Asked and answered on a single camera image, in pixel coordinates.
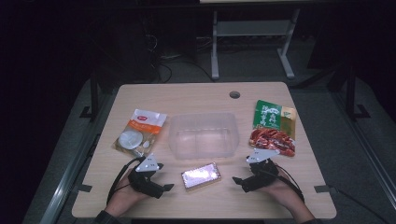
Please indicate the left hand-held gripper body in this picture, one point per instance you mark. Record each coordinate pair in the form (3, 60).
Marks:
(146, 183)

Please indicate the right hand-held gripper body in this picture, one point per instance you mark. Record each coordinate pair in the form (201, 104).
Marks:
(261, 175)

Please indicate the small shiny yellow box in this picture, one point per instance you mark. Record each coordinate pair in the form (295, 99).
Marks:
(200, 176)

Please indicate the green snack packet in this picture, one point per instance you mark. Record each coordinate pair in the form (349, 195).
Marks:
(274, 130)

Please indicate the clear plastic container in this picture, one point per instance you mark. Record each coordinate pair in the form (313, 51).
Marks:
(204, 137)

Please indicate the person's left hand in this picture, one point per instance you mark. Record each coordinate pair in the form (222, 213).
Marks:
(123, 197)

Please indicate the person's right hand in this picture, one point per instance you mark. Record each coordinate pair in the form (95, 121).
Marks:
(286, 194)

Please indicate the white and orange snack packet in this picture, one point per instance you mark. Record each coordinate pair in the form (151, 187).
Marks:
(140, 132)

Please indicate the black metal stand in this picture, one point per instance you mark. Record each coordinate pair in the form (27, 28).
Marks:
(351, 90)
(93, 93)

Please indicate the grey table bracket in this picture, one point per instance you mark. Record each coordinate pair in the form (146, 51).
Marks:
(83, 188)
(323, 188)

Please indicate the aluminium floor rail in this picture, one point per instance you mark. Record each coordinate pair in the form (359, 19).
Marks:
(67, 183)
(367, 149)

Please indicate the white metal desk frame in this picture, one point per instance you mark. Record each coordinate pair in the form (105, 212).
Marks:
(252, 28)

